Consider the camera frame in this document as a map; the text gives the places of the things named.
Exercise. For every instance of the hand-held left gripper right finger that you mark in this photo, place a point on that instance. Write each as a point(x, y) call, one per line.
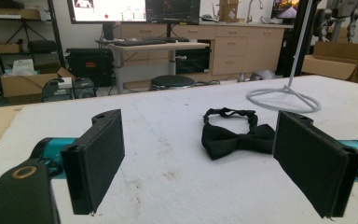
point(310, 161)

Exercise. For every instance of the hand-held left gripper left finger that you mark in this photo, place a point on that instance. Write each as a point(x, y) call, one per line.
point(96, 161)

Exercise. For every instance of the black bow tie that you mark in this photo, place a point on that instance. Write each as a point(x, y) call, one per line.
point(230, 140)

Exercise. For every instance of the grey electronic device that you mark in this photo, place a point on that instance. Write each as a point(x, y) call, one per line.
point(65, 90)

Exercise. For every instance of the black equipment case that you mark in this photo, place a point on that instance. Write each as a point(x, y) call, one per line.
point(90, 66)

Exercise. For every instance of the large open cardboard box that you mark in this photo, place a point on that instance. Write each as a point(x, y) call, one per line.
point(338, 60)

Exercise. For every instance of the black round stool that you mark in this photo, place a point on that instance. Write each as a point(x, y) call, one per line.
point(172, 82)

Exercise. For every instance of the white plastic bag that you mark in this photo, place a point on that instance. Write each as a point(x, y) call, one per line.
point(23, 67)

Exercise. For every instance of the light wooden desk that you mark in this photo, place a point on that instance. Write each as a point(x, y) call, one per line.
point(155, 56)

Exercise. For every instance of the black keyboard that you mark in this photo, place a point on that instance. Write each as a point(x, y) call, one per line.
point(140, 42)

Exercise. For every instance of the wooden drawer cabinet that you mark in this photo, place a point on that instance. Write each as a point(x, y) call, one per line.
point(245, 49)

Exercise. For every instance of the black mini fridge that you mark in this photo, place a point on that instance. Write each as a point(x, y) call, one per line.
point(192, 60)

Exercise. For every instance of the black metal shelf rack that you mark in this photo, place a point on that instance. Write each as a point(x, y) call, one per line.
point(21, 34)

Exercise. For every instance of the white computer monitor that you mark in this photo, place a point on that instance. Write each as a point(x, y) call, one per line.
point(109, 11)

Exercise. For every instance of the monitor with sunset picture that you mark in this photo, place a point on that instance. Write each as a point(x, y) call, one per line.
point(284, 10)

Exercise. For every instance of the metal faucet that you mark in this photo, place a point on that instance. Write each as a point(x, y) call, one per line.
point(253, 9)

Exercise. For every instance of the dark computer monitor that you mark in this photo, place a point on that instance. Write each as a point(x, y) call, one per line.
point(173, 11)

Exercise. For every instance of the small cardboard box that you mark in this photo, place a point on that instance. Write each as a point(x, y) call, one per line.
point(229, 10)

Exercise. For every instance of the black metal post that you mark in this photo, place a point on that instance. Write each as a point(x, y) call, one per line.
point(299, 37)

